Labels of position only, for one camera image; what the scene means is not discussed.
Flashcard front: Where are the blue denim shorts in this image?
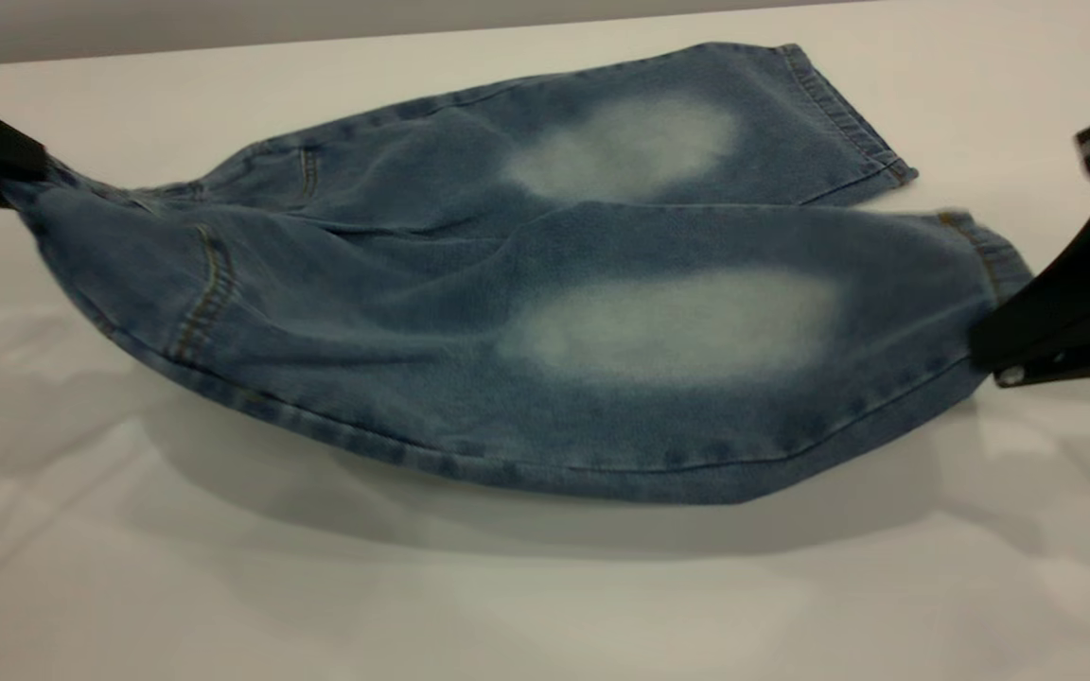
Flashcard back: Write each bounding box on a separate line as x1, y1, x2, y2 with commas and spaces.
0, 41, 1035, 507

